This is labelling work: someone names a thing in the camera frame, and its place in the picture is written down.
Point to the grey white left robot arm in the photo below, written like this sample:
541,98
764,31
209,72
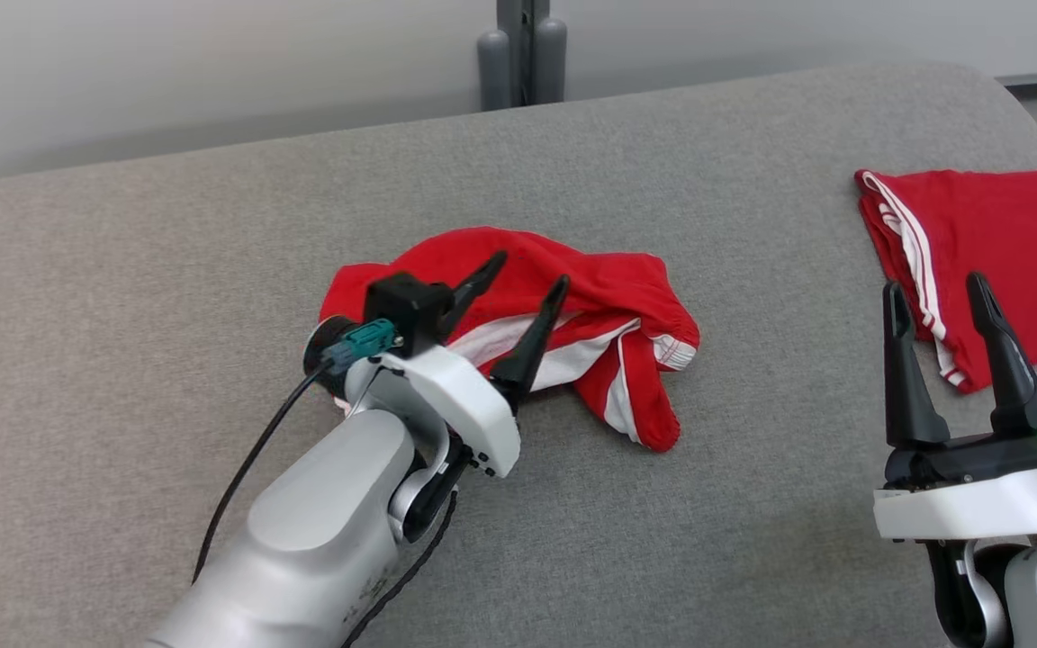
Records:
302,540

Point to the grey pillar with round posts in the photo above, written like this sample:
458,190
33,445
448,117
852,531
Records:
523,54

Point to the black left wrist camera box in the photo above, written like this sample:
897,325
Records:
406,306

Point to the red shorts with white stripes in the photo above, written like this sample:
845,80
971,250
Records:
608,288

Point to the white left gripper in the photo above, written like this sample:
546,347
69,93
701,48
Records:
464,405

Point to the red white Bulls jersey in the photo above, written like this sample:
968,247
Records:
1023,234

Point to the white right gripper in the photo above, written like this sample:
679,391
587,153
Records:
978,504

